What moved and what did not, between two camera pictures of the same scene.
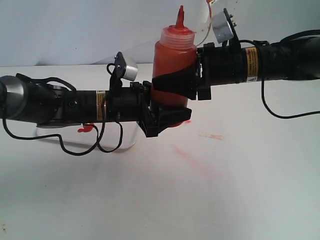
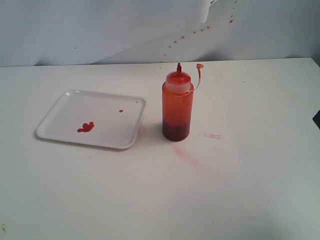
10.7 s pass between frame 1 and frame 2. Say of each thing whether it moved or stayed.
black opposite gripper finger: moved
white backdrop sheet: stayed
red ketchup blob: stayed
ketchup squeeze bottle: moved
